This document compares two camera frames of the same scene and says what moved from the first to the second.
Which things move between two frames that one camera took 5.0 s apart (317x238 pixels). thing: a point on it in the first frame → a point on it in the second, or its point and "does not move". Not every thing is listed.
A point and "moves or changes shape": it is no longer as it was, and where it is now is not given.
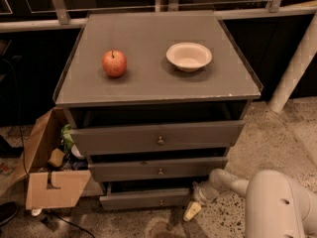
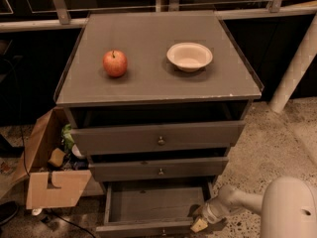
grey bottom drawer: x=146 y=199 moves or changes shape
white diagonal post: x=304 y=56 does not move
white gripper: x=204 y=192 → x=209 y=212
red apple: x=114 y=62 does not move
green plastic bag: x=66 y=137 does not move
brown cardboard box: x=49 y=186 does not move
